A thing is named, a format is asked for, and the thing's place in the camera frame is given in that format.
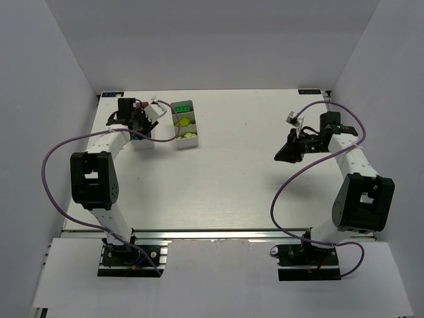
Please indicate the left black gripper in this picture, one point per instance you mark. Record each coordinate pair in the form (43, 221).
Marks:
(141, 122)

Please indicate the left white divided container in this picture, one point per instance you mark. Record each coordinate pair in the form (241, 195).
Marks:
(144, 140)

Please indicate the lime 2x3 lego brick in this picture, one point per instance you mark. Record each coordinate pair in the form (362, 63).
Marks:
(184, 122)

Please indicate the white divided container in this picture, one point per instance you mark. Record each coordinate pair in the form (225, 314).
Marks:
(185, 142)
(144, 140)

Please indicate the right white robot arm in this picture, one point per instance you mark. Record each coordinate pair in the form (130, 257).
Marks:
(363, 202)

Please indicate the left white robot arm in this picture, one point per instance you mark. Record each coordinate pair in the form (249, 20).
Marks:
(93, 177)

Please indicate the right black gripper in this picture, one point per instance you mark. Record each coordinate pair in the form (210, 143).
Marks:
(295, 148)

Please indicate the green lego brick top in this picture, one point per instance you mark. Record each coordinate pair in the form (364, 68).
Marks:
(182, 109)

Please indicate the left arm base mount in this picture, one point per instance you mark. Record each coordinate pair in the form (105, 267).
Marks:
(122, 261)

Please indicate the right white divided container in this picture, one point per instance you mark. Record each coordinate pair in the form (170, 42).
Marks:
(185, 142)

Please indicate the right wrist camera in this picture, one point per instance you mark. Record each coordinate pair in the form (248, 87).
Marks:
(296, 121)

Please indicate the pale green lego piece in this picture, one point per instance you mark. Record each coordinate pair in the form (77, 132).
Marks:
(190, 135)

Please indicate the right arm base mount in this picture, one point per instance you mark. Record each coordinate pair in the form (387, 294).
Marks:
(306, 263)

